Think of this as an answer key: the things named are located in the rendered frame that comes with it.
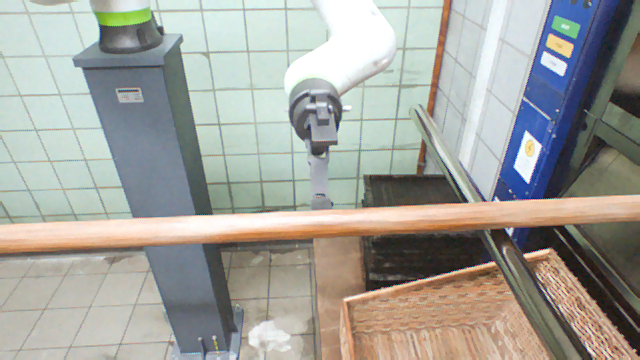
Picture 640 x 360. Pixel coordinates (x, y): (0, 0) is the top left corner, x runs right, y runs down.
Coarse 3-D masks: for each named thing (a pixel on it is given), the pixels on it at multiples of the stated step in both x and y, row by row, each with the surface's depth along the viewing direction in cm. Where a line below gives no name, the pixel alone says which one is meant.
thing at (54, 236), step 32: (32, 224) 41; (64, 224) 41; (96, 224) 41; (128, 224) 41; (160, 224) 41; (192, 224) 41; (224, 224) 41; (256, 224) 42; (288, 224) 42; (320, 224) 42; (352, 224) 42; (384, 224) 42; (416, 224) 42; (448, 224) 43; (480, 224) 43; (512, 224) 43; (544, 224) 44; (576, 224) 45
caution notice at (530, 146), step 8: (528, 136) 95; (528, 144) 95; (536, 144) 92; (520, 152) 99; (528, 152) 96; (536, 152) 92; (520, 160) 99; (528, 160) 96; (536, 160) 92; (520, 168) 99; (528, 168) 96; (528, 176) 96
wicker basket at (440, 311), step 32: (544, 256) 88; (416, 288) 91; (448, 288) 92; (480, 288) 93; (576, 288) 80; (352, 320) 96; (384, 320) 97; (416, 320) 98; (448, 320) 99; (480, 320) 100; (512, 320) 95; (576, 320) 79; (608, 320) 72; (352, 352) 80; (384, 352) 96; (416, 352) 96; (448, 352) 96; (480, 352) 96; (512, 352) 93; (544, 352) 85; (608, 352) 71
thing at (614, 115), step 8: (608, 104) 74; (616, 104) 73; (624, 104) 73; (632, 104) 73; (608, 112) 74; (616, 112) 72; (624, 112) 71; (632, 112) 70; (608, 120) 74; (616, 120) 72; (624, 120) 71; (632, 120) 69; (616, 128) 73; (624, 128) 71; (632, 128) 69; (632, 136) 69
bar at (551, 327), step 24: (432, 144) 63; (456, 168) 56; (456, 192) 53; (480, 192) 51; (504, 240) 44; (504, 264) 42; (528, 264) 41; (528, 288) 38; (528, 312) 37; (552, 312) 36; (552, 336) 34; (576, 336) 34
